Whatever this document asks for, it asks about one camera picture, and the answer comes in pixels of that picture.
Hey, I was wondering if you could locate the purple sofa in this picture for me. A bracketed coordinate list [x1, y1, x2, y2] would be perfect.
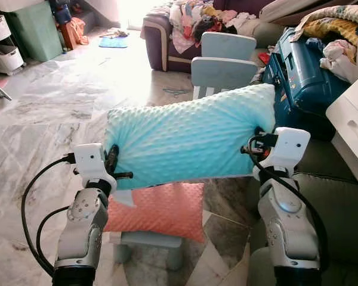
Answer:
[141, 0, 275, 73]

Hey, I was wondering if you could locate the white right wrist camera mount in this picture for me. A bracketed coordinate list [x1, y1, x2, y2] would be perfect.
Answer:
[268, 127, 311, 176]

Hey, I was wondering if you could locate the short black left arm cable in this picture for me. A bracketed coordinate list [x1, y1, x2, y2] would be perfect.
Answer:
[36, 206, 72, 272]

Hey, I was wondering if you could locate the white storage trolley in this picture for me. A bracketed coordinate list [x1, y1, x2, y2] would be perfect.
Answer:
[0, 6, 24, 75]

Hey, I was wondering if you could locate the blue hard suitcase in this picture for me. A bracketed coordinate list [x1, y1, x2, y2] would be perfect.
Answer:
[263, 27, 338, 129]

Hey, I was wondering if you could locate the long black left arm cable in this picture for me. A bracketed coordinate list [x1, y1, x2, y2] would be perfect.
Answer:
[21, 154, 76, 278]

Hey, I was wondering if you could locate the small blue floor mat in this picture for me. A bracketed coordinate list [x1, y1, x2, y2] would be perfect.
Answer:
[98, 36, 129, 49]

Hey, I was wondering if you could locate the yellow patterned blanket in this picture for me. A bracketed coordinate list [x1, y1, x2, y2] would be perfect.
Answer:
[298, 5, 358, 47]

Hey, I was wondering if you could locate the orange draped cloth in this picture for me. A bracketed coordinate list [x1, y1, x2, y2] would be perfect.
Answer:
[57, 17, 90, 51]

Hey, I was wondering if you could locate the dark green leather sofa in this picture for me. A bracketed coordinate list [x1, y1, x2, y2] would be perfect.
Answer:
[248, 134, 358, 286]

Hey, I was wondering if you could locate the green plastic cabinet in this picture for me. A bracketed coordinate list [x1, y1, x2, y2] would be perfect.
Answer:
[1, 0, 64, 62]

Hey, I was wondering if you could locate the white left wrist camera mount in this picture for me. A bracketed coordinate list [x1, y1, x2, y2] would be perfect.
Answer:
[73, 143, 117, 179]

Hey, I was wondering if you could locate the pink dotted minky pillow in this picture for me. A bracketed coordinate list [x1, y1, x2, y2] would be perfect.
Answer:
[103, 182, 206, 243]

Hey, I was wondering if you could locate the pile of mixed clothes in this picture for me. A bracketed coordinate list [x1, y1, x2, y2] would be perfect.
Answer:
[167, 0, 257, 54]

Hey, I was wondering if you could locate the teal dotted minky pillow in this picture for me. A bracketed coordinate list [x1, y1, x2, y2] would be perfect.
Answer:
[103, 83, 276, 207]

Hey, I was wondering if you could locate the white crumpled cloth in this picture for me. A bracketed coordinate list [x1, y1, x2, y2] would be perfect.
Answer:
[320, 39, 358, 83]

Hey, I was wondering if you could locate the white plastic drawer box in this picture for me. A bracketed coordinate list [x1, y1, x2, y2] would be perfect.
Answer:
[325, 77, 358, 197]

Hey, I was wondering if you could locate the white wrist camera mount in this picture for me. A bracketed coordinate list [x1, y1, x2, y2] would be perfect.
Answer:
[73, 143, 117, 179]
[268, 127, 311, 176]

